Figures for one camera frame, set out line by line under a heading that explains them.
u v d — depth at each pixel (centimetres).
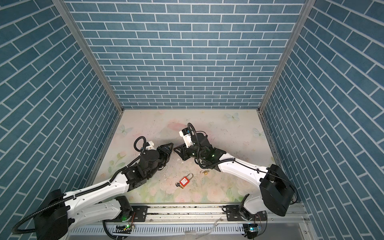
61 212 40
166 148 72
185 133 68
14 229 37
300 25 76
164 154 68
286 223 75
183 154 67
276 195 43
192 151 68
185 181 83
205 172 88
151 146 71
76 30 78
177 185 83
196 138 56
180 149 70
